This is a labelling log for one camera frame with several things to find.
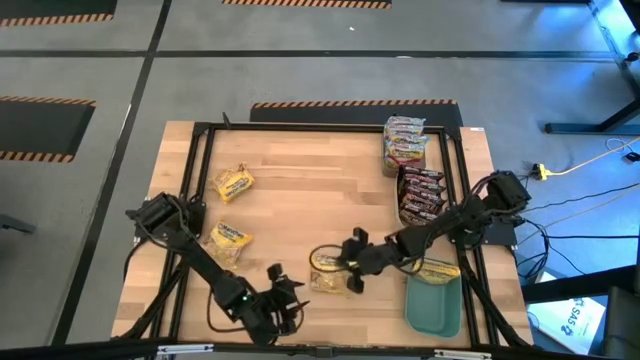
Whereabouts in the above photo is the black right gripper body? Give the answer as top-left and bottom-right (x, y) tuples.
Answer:
(343, 234), (409, 276)

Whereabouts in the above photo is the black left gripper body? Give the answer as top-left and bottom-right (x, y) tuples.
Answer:
(229, 284), (297, 346)

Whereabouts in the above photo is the white plastic bin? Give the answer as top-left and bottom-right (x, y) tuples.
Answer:
(396, 164), (447, 227)

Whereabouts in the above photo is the green plastic bin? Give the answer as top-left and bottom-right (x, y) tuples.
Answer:
(403, 260), (464, 340)

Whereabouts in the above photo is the black hazard-striped floor mat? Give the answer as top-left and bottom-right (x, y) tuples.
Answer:
(0, 0), (119, 27)
(0, 94), (97, 164)
(221, 0), (395, 11)
(248, 98), (465, 127)

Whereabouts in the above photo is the black rig crossbar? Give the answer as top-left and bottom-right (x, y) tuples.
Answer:
(0, 338), (640, 360)

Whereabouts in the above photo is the white printed cardboard box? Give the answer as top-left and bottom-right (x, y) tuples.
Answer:
(527, 272), (607, 357)

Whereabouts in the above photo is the black floor beam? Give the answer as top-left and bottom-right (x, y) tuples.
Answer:
(519, 264), (640, 305)

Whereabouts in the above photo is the dark grey case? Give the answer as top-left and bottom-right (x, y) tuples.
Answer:
(602, 287), (640, 360)

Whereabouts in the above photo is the dark stand foot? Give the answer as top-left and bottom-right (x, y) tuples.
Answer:
(0, 213), (37, 235)

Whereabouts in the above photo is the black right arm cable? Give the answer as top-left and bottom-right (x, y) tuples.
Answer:
(308, 244), (347, 274)

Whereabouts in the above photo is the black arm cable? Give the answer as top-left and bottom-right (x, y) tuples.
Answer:
(308, 244), (347, 274)
(206, 288), (242, 335)

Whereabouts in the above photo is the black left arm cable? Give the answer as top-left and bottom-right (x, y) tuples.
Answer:
(206, 288), (242, 335)

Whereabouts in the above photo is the silver metal bracket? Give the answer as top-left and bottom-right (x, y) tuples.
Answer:
(433, 348), (494, 360)
(156, 343), (215, 357)

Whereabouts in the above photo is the black aluminium table frame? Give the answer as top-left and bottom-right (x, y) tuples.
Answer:
(117, 113), (534, 351)

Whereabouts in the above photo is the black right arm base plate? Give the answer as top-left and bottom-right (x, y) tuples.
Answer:
(477, 219), (517, 247)

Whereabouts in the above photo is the yellow extension cable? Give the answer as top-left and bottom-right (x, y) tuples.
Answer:
(530, 134), (640, 182)

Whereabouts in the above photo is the black desk frame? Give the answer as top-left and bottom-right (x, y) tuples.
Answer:
(543, 0), (640, 137)

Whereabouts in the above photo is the black floor cable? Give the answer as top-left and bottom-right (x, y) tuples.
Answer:
(509, 182), (640, 217)

